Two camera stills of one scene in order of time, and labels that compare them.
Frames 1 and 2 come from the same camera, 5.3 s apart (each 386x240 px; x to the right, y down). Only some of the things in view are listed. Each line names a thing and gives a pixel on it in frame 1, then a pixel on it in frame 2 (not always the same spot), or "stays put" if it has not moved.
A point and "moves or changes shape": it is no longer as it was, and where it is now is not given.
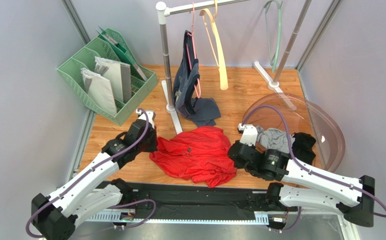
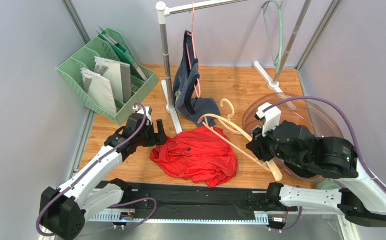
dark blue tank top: x=202 y=111 stays put
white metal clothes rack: x=165 y=12 stays put
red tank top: x=203 y=155 stays put
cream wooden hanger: x=206 y=13 moves or changes shape
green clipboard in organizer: x=120 y=51 stays put
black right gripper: x=236 y=154 to x=259 y=148
